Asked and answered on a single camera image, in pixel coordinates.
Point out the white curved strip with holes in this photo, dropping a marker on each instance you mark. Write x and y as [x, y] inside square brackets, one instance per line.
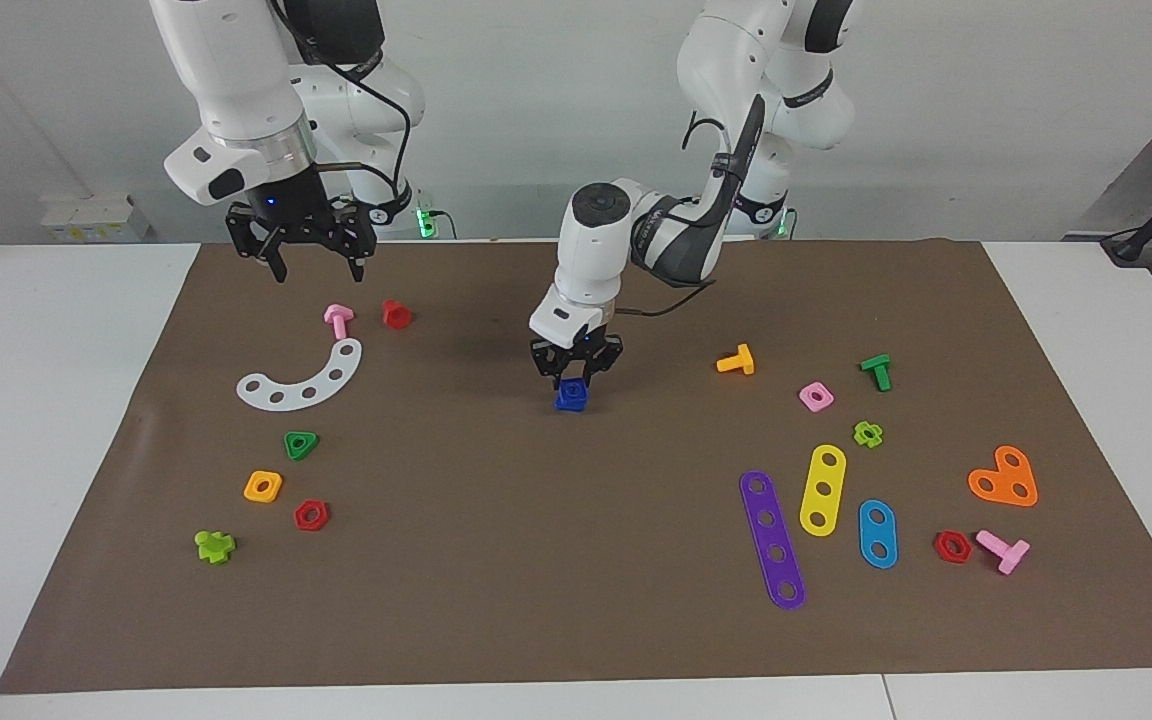
[323, 384]

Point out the orange-yellow plastic screw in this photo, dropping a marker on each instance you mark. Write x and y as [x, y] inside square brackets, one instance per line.
[741, 360]

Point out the orange heart-shaped plastic plate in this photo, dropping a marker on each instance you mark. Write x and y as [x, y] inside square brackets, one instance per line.
[1004, 480]

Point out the brown table mat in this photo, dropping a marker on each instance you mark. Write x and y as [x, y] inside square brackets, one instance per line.
[576, 560]

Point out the yellow three-hole plastic strip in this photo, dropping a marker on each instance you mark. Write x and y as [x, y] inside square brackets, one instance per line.
[822, 475]

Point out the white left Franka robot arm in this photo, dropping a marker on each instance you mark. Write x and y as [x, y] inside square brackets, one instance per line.
[596, 240]

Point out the blue two-hole plastic strip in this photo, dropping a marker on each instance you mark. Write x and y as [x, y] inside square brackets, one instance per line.
[877, 533]

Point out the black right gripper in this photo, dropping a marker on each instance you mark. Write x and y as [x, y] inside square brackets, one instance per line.
[296, 212]

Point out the lime green cross-head screw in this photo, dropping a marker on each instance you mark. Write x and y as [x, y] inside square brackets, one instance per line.
[213, 547]

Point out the blue square plastic nut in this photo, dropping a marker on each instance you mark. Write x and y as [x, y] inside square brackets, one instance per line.
[571, 402]

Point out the orange square plastic nut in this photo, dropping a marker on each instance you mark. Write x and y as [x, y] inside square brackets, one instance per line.
[250, 490]

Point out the green triangle plastic nut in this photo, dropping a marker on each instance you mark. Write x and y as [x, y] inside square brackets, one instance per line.
[311, 439]

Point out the dark green plastic screw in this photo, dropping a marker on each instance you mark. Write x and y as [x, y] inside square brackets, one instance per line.
[878, 372]

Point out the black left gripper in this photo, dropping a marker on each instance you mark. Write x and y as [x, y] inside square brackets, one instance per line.
[579, 352]

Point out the pink square plastic nut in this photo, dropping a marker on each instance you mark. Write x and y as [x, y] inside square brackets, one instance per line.
[806, 400]

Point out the purple four-hole plastic strip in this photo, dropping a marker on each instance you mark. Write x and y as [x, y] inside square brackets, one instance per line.
[771, 536]

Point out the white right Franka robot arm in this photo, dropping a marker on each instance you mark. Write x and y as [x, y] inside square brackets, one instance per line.
[236, 80]

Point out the pink plastic screw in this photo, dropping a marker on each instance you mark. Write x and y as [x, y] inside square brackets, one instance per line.
[338, 320]
[1008, 555]

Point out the red hexagon plastic nut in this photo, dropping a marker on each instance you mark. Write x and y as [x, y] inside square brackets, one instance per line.
[940, 548]
[300, 518]

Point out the lime green cross nut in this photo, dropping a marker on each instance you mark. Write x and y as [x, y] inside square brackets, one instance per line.
[858, 432]

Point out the white box with yellow labels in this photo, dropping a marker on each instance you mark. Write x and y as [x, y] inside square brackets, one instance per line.
[96, 220]

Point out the red plastic screw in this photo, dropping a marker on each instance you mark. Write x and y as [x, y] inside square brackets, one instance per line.
[396, 315]

